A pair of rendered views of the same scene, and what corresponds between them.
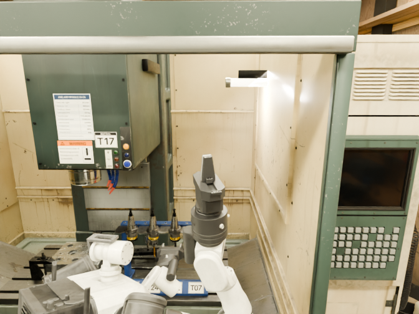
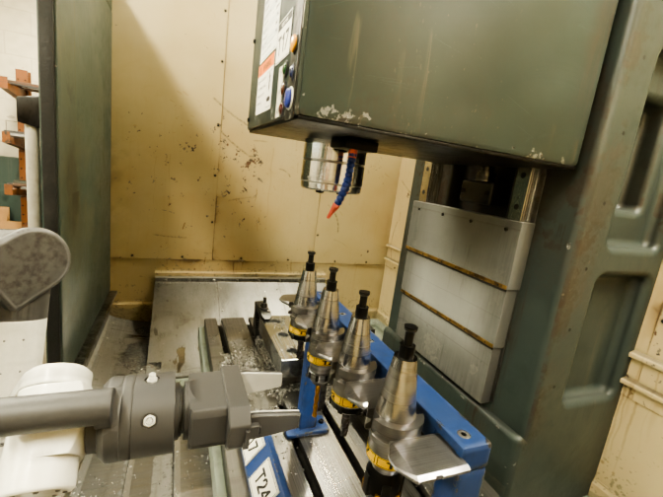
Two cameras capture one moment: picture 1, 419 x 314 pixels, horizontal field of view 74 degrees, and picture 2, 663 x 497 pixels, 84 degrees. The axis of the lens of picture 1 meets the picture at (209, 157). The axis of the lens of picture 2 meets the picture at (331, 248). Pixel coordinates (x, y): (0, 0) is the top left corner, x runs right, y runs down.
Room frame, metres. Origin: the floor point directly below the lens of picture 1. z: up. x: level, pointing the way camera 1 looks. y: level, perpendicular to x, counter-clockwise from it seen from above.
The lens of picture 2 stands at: (1.06, -0.24, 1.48)
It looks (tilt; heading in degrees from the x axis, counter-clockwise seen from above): 11 degrees down; 66
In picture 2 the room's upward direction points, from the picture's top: 7 degrees clockwise
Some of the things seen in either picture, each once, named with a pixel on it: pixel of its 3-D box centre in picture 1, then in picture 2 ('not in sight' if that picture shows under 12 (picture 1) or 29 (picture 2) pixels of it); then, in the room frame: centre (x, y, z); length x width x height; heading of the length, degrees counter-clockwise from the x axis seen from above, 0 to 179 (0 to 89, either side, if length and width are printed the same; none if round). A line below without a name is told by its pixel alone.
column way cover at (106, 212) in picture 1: (117, 197); (447, 289); (1.88, 0.66, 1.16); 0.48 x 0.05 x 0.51; 89
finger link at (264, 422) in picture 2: not in sight; (274, 424); (1.18, 0.13, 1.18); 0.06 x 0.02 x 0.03; 179
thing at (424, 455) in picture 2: not in sight; (422, 458); (1.30, 0.01, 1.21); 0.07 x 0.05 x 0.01; 179
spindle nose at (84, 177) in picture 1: (85, 170); (332, 167); (1.44, 0.66, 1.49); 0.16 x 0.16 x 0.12
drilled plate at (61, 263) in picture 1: (81, 256); (305, 340); (1.45, 0.74, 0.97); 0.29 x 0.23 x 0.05; 89
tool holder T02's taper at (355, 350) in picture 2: (174, 222); (357, 338); (1.30, 0.18, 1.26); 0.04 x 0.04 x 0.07
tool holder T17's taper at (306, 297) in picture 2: (131, 221); (307, 286); (1.30, 0.40, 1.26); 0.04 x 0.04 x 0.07
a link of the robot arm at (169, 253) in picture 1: (168, 259); (190, 406); (1.09, 0.18, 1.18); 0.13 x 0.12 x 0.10; 89
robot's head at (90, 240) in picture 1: (104, 248); not in sight; (0.75, 0.31, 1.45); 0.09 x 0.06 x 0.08; 74
